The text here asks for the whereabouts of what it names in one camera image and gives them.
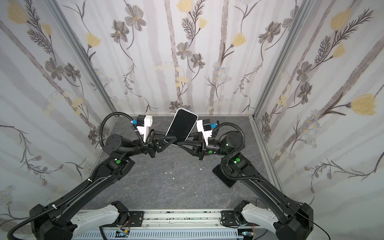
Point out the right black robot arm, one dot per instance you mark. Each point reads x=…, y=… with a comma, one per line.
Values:
x=228, y=140

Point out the black phone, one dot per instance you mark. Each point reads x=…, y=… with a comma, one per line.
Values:
x=218, y=173
x=182, y=125

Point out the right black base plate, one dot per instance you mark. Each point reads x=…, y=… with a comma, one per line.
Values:
x=228, y=219

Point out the white slotted cable duct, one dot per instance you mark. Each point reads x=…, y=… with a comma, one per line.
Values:
x=177, y=234

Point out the aluminium mounting rail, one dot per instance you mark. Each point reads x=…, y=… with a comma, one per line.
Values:
x=186, y=217

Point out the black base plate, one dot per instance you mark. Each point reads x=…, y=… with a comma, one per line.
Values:
x=228, y=219
x=136, y=219

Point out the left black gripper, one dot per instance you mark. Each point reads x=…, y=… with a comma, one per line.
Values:
x=151, y=144

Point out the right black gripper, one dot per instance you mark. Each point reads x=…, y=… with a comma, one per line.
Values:
x=201, y=147

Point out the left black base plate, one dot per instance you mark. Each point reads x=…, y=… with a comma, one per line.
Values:
x=136, y=219

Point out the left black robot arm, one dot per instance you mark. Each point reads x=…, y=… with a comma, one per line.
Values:
x=53, y=222

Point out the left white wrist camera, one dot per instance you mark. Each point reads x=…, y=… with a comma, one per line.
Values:
x=141, y=125

